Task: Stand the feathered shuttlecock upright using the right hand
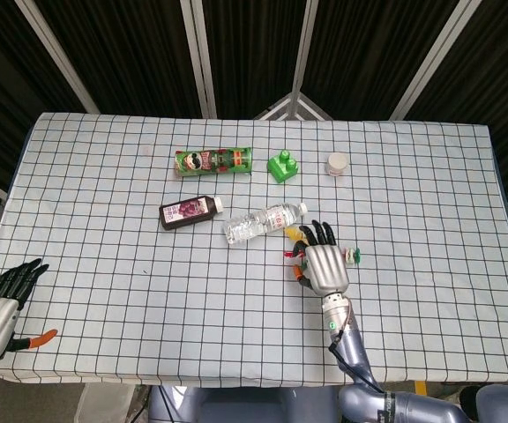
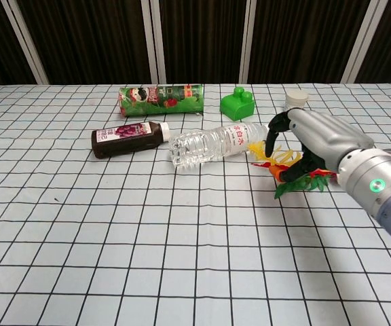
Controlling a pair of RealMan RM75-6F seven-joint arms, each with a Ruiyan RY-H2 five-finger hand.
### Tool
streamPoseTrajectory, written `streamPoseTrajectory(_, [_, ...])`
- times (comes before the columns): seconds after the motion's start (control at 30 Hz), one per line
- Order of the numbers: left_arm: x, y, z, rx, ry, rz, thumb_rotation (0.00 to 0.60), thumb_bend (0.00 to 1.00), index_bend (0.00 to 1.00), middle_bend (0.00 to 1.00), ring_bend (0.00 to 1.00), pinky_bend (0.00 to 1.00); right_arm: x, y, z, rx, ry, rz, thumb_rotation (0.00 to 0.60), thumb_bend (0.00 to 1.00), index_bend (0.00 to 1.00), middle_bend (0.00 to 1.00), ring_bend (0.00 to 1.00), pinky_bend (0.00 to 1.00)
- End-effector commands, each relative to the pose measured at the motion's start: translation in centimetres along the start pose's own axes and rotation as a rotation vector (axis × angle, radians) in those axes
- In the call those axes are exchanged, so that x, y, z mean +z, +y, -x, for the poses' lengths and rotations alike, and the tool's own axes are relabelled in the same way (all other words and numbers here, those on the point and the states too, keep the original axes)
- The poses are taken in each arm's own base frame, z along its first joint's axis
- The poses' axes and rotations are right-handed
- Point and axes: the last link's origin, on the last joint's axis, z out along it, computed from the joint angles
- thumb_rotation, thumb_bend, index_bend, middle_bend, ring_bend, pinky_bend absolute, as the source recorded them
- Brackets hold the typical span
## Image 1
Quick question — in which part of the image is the small white jar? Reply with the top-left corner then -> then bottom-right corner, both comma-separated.
324,152 -> 350,176

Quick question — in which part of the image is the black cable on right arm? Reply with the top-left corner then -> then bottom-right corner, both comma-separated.
329,303 -> 385,394

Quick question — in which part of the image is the green Pringles can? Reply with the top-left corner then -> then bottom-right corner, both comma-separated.
173,146 -> 254,179

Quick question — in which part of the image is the colourful small toy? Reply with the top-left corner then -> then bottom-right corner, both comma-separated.
282,225 -> 363,267

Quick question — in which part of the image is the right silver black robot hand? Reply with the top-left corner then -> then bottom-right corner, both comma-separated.
292,220 -> 352,295

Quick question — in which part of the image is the clear plastic water bottle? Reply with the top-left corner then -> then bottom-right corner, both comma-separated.
223,202 -> 309,246

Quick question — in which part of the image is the white metal frame stand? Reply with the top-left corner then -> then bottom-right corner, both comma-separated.
253,92 -> 333,121

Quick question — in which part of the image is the dark grape juice bottle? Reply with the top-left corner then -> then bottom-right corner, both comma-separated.
158,196 -> 225,232

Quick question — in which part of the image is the green toy building block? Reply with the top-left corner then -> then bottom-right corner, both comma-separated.
266,149 -> 301,184

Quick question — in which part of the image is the grey robot torso base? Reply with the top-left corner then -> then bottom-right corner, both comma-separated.
147,385 -> 341,423

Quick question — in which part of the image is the white checkered tablecloth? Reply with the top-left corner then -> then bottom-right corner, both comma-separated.
0,112 -> 508,389

